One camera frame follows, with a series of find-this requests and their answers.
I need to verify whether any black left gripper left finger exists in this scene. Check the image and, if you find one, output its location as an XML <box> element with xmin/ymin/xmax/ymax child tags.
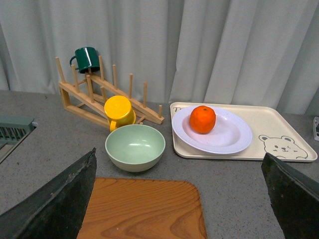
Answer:
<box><xmin>0</xmin><ymin>149</ymin><xmax>97</xmax><ymax>239</ymax></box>

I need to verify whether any white ridged plate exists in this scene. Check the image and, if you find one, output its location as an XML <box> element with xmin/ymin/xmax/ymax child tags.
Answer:
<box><xmin>172</xmin><ymin>106</ymin><xmax>253</xmax><ymax>154</ymax></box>

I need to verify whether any orange mandarin fruit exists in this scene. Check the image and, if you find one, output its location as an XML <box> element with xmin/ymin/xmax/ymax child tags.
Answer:
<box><xmin>189</xmin><ymin>106</ymin><xmax>216</xmax><ymax>134</ymax></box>

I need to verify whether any wooden peg drying rack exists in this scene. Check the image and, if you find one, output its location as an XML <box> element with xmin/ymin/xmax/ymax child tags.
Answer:
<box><xmin>55</xmin><ymin>55</ymin><xmax>164</xmax><ymax>127</ymax></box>

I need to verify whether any grey curtain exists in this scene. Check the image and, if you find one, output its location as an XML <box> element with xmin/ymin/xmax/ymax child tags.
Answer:
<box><xmin>0</xmin><ymin>0</ymin><xmax>319</xmax><ymax>115</ymax></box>

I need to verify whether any grey-green plastic rack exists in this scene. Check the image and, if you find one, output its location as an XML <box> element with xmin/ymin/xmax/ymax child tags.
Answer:
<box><xmin>0</xmin><ymin>114</ymin><xmax>37</xmax><ymax>163</ymax></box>

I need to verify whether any white wire holder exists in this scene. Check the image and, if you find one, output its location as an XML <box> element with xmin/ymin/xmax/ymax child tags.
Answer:
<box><xmin>313</xmin><ymin>117</ymin><xmax>319</xmax><ymax>141</ymax></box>

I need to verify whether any light green bowl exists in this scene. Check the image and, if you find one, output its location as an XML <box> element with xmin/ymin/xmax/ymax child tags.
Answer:
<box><xmin>105</xmin><ymin>124</ymin><xmax>166</xmax><ymax>172</ymax></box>

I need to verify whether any beige bear serving tray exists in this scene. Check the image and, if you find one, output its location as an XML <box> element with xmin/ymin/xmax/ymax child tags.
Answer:
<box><xmin>170</xmin><ymin>102</ymin><xmax>318</xmax><ymax>162</ymax></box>

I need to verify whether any yellow mug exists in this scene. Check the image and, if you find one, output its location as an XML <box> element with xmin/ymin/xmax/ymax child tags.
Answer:
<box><xmin>104</xmin><ymin>95</ymin><xmax>136</xmax><ymax>132</ymax></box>

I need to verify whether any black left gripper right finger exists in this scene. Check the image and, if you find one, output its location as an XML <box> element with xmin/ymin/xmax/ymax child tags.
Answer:
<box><xmin>261</xmin><ymin>153</ymin><xmax>319</xmax><ymax>239</ymax></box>

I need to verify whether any dark green mug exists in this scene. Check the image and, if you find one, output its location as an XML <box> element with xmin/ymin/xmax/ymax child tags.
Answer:
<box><xmin>69</xmin><ymin>46</ymin><xmax>100</xmax><ymax>74</ymax></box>

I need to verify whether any brown wooden tray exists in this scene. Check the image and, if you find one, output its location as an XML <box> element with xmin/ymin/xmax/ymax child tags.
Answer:
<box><xmin>78</xmin><ymin>177</ymin><xmax>208</xmax><ymax>239</ymax></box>

